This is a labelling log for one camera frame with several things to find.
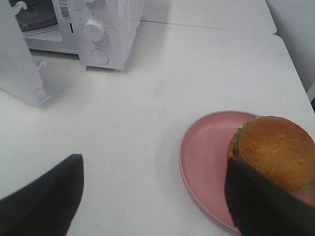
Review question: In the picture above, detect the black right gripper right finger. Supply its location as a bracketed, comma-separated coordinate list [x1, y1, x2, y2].
[225, 157, 315, 236]

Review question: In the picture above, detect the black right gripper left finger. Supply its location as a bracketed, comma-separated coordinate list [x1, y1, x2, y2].
[0, 154, 84, 236]

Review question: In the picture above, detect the burger with sesame bun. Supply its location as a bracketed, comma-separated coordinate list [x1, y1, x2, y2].
[227, 116, 315, 191]

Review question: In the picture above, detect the pink plate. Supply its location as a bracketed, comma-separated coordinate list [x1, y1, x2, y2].
[179, 110, 315, 233]

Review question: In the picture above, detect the white microwave door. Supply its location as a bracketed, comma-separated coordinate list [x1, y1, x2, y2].
[0, 0, 50, 106]

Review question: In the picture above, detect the round white door button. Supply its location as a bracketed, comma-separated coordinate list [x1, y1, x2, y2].
[91, 49, 109, 64]

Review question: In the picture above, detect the white microwave knob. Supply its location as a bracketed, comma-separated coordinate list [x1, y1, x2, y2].
[83, 19, 106, 42]

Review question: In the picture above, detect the glass microwave turntable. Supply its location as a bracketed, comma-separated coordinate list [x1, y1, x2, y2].
[18, 0, 60, 34]

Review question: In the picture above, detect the white microwave oven body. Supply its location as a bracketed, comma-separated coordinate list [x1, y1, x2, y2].
[22, 0, 145, 69]

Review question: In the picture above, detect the white warning label sticker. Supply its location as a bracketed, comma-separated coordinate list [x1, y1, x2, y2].
[58, 0, 70, 20]

